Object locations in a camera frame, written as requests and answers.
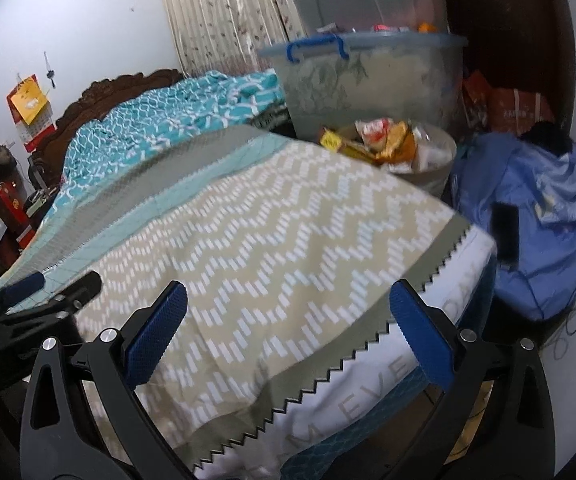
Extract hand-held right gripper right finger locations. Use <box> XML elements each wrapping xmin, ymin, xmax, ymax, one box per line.
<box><xmin>389</xmin><ymin>279</ymin><xmax>556</xmax><ymax>480</ymax></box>

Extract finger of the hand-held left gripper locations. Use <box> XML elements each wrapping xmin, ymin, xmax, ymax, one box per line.
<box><xmin>15</xmin><ymin>270</ymin><xmax>104</xmax><ymax>326</ymax></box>
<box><xmin>0</xmin><ymin>272</ymin><xmax>47</xmax><ymax>313</ymax></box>

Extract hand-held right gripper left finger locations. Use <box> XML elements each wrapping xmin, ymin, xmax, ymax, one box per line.
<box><xmin>19</xmin><ymin>280</ymin><xmax>194</xmax><ymax>480</ymax></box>

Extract beige round trash bin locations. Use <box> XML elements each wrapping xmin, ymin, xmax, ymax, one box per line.
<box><xmin>335</xmin><ymin>122</ymin><xmax>458</xmax><ymax>196</ymax></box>

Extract pile of snack wrappers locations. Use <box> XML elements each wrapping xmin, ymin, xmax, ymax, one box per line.
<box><xmin>320</xmin><ymin>117</ymin><xmax>451</xmax><ymax>173</ymax></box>

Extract red box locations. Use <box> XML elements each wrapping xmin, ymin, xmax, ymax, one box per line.
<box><xmin>0</xmin><ymin>182</ymin><xmax>31</xmax><ymax>251</ymax></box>

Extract white mattress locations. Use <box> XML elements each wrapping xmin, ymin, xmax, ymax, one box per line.
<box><xmin>193</xmin><ymin>225</ymin><xmax>499</xmax><ymax>480</ymax></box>

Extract beige zigzag blanket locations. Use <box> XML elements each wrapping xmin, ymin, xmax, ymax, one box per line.
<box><xmin>0</xmin><ymin>125</ymin><xmax>474</xmax><ymax>471</ymax></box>

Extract teal patterned quilt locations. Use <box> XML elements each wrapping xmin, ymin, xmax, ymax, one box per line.
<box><xmin>43</xmin><ymin>70</ymin><xmax>289</xmax><ymax>221</ymax></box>

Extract blue jacket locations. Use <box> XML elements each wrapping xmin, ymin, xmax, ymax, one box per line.
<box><xmin>450</xmin><ymin>132</ymin><xmax>576</xmax><ymax>321</ymax></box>

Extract carved wooden headboard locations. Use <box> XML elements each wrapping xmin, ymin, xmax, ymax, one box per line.
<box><xmin>33</xmin><ymin>67</ymin><xmax>186</xmax><ymax>161</ymax></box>

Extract hanging keys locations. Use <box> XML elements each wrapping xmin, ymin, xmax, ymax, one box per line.
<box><xmin>43</xmin><ymin>51</ymin><xmax>57</xmax><ymax>91</ymax></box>

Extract black cloth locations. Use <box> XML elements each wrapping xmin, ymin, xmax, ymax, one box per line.
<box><xmin>520</xmin><ymin>121</ymin><xmax>576</xmax><ymax>153</ymax></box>

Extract orange bag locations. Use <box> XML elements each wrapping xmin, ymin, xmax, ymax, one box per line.
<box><xmin>462</xmin><ymin>70</ymin><xmax>556</xmax><ymax>136</ymax></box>

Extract large translucent storage tub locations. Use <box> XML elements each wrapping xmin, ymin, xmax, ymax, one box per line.
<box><xmin>257</xmin><ymin>31</ymin><xmax>469</xmax><ymax>143</ymax></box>

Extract patterned beige curtain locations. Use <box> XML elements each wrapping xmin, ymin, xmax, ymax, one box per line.
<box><xmin>153</xmin><ymin>0</ymin><xmax>314</xmax><ymax>78</ymax></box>

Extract dark wooden wardrobe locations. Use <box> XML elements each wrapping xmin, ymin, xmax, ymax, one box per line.
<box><xmin>440</xmin><ymin>0</ymin><xmax>576</xmax><ymax>136</ymax></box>

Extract red and yellow wall calendar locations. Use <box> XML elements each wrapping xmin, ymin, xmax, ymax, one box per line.
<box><xmin>7</xmin><ymin>75</ymin><xmax>54</xmax><ymax>153</ymax></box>

